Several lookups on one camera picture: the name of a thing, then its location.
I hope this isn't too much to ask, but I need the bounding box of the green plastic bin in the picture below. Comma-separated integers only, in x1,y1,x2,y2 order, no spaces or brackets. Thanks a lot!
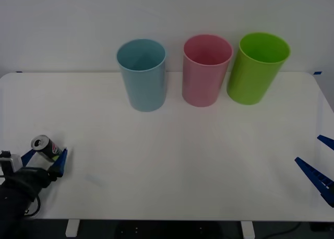
226,32,291,106

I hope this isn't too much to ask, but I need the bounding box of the black drink can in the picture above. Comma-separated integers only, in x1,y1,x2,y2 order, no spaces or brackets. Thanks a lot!
30,134,65,163

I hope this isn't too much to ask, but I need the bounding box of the pink plastic bin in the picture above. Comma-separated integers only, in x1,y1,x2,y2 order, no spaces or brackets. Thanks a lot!
182,34,234,108

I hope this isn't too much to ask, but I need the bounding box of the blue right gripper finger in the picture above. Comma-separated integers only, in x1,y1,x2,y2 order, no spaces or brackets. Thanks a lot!
317,134,334,151
294,157,334,208

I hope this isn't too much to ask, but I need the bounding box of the pale blue plastic bin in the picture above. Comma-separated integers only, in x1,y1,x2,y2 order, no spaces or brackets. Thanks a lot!
116,38,167,113

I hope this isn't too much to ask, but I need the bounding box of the white table leg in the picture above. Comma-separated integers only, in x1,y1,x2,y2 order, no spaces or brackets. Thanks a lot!
240,220,255,238
65,219,80,237

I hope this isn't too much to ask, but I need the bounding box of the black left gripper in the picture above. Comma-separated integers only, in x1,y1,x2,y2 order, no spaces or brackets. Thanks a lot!
9,147,69,198

